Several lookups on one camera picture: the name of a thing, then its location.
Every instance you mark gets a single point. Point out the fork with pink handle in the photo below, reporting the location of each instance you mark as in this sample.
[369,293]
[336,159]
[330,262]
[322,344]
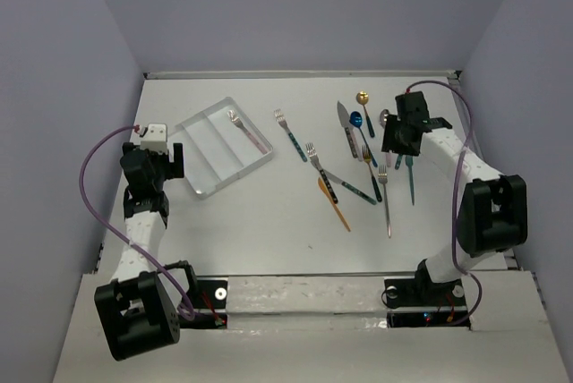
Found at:
[237,122]

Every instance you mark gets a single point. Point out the long silver fork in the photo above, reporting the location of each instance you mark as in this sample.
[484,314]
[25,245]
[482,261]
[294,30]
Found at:
[383,180]

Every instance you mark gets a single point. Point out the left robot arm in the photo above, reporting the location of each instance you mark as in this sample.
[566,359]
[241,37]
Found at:
[141,307]

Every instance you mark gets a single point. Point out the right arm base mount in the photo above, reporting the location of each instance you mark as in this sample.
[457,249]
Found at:
[408,308]

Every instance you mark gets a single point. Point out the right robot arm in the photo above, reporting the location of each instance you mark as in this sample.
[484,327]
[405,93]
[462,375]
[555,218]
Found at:
[489,208]

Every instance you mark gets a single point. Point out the blue spoon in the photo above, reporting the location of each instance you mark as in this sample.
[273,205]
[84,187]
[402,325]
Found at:
[357,121]

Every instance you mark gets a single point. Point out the silver spoon pink handle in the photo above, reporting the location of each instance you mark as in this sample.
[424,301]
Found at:
[383,121]

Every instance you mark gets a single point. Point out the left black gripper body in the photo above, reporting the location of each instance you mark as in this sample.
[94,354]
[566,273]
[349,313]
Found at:
[162,169]

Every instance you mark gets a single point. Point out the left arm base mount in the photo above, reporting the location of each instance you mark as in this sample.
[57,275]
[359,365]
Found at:
[210,305]

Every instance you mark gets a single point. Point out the fork with black handle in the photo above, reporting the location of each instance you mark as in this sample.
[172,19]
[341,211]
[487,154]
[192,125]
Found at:
[312,154]

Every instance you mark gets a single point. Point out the fork with teal handle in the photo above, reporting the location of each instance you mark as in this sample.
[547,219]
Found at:
[283,124]

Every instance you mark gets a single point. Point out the gold fork teal handle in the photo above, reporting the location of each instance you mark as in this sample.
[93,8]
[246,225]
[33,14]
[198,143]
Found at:
[367,158]

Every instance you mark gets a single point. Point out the white divided cutlery tray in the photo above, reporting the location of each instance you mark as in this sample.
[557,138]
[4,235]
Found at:
[216,153]

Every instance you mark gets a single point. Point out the teal plastic fork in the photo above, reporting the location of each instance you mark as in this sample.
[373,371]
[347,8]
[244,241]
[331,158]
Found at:
[409,165]

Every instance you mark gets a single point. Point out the silver spoon teal handle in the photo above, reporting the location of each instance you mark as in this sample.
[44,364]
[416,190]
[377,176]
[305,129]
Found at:
[398,162]

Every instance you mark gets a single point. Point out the knife with teal handle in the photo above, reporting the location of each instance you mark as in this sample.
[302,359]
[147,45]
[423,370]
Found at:
[350,187]

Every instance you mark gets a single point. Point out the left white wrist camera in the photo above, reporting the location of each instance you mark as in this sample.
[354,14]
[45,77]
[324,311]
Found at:
[153,137]

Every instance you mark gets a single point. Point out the orange plastic knife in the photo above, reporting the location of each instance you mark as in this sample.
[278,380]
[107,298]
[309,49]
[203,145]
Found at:
[325,191]

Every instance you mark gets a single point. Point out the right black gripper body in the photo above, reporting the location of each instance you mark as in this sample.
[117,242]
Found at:
[392,138]

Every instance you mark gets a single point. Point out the gold spoon teal handle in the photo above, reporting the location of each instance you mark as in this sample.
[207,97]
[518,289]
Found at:
[362,99]

